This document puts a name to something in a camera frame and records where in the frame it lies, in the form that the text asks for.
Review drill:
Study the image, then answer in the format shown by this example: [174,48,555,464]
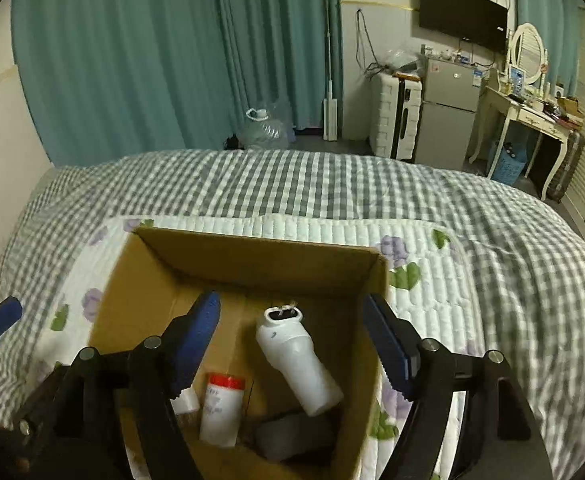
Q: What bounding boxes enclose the white USB wall charger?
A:
[170,387,200,416]

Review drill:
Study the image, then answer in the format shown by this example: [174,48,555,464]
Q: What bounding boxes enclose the teal curtain right side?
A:
[516,0,580,96]

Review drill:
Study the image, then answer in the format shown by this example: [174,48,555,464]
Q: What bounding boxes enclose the teal curtain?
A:
[516,0,580,96]
[12,0,341,166]

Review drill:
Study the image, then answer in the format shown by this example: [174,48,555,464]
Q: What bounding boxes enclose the white handheld device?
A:
[256,304,343,417]

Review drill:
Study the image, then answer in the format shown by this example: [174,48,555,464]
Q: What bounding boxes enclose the blue laundry basket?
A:
[491,142,527,185]

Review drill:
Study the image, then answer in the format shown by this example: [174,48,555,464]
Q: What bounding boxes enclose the grey mini fridge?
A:
[414,58,483,170]

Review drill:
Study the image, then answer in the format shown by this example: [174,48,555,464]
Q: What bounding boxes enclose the white bottle red cap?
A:
[199,373,245,448]

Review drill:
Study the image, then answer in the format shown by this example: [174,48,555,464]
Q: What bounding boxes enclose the oval vanity mirror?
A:
[507,23,547,84]

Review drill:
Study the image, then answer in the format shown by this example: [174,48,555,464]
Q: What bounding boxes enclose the white suitcase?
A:
[370,73,423,160]

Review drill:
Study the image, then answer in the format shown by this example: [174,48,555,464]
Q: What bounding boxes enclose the white dressing table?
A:
[468,84,585,202]

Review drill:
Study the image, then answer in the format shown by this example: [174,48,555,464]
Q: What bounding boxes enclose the grey checked bedspread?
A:
[0,150,585,479]

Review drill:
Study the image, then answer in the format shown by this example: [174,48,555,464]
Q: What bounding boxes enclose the brown cardboard box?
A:
[90,228,388,479]

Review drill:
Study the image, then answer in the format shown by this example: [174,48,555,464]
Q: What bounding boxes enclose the clear water jug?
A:
[238,108,289,150]

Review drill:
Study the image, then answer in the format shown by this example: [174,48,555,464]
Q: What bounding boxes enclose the black wall television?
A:
[419,0,507,53]

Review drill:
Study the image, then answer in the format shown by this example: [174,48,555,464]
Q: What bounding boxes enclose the white flat mop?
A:
[323,0,338,142]

